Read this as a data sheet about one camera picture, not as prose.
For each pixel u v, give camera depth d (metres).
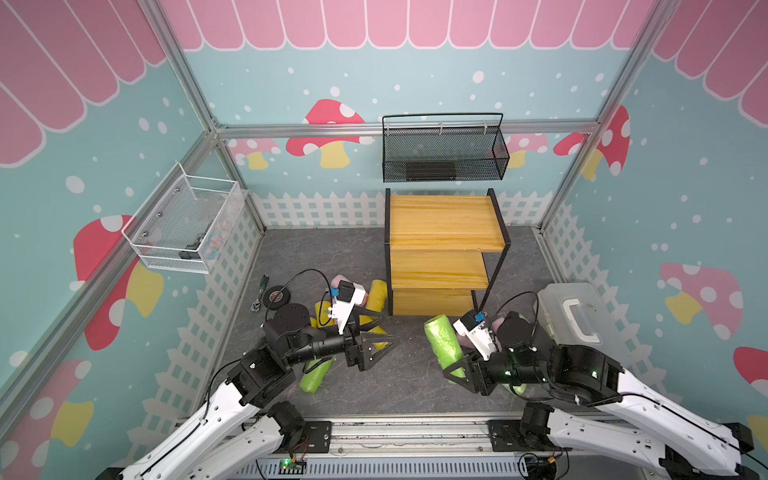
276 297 0.99
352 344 0.51
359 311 0.63
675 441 0.42
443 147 0.94
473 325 0.56
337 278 1.01
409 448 0.74
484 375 0.54
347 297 0.53
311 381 0.80
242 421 0.46
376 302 0.95
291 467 0.73
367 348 0.51
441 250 0.70
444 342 0.60
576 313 0.84
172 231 0.74
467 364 0.55
